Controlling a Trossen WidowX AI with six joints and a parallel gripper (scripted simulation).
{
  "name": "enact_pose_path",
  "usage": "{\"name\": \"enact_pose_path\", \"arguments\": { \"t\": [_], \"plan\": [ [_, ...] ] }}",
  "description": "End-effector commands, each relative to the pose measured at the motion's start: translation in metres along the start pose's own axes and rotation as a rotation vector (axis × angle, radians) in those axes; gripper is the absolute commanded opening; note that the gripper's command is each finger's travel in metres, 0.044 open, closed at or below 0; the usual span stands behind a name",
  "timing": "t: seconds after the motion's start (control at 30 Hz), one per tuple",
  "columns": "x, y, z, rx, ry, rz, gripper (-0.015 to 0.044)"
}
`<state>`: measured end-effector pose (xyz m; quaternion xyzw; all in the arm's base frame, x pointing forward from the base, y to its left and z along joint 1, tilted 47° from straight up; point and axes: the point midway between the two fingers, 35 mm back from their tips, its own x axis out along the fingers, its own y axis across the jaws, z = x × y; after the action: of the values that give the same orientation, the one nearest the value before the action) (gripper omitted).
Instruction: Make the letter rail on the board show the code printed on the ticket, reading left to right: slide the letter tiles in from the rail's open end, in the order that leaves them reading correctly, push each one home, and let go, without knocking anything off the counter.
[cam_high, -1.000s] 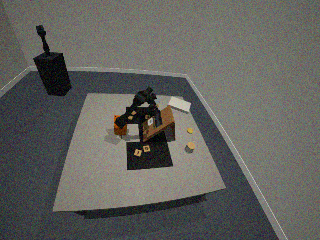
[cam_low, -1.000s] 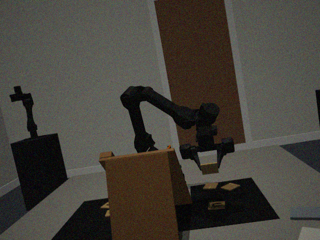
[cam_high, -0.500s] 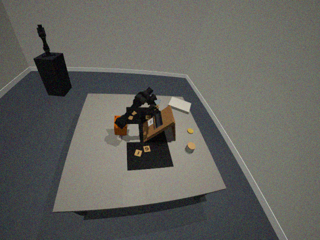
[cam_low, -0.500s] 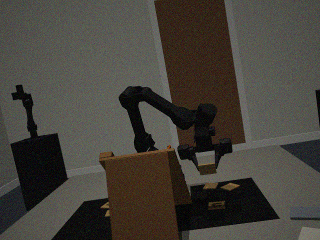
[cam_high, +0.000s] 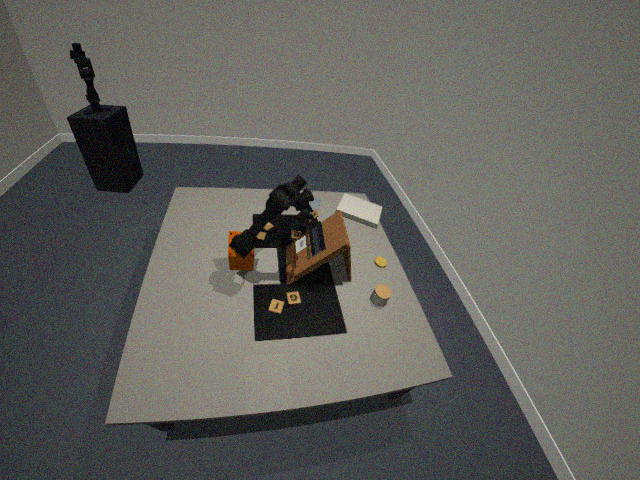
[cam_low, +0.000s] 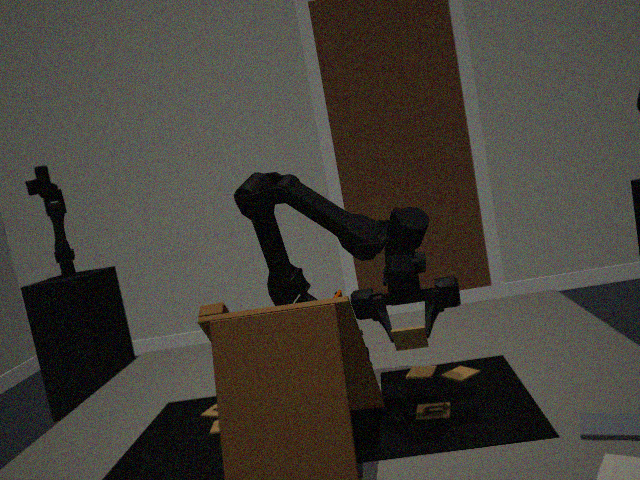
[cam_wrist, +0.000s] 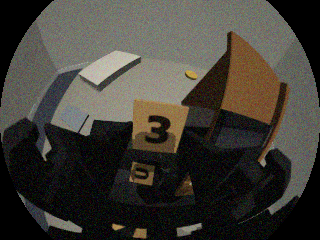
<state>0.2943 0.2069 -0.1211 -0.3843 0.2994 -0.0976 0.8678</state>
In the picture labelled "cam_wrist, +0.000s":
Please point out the yellow flat disc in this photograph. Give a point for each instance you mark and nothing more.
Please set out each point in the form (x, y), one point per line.
(191, 75)

